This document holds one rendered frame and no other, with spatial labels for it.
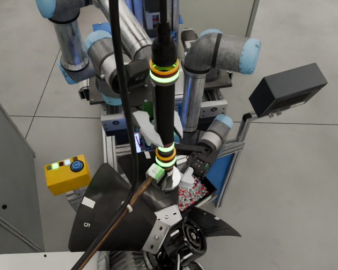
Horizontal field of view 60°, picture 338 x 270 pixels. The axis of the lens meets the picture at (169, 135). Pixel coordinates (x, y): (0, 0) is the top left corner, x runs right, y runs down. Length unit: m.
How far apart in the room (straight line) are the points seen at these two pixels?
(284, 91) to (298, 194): 1.34
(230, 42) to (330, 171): 1.90
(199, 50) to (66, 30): 0.47
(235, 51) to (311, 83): 0.48
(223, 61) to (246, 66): 0.07
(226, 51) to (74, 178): 0.73
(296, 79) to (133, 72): 0.92
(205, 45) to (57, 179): 0.74
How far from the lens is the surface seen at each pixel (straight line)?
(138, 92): 0.61
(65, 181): 1.23
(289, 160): 2.64
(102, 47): 0.72
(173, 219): 0.98
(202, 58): 1.02
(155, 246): 0.91
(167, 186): 0.71
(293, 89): 1.32
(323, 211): 2.53
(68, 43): 1.21
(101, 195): 0.77
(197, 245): 0.92
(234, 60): 1.01
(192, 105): 1.13
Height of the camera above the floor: 2.11
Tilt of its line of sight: 54 degrees down
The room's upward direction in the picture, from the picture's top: straight up
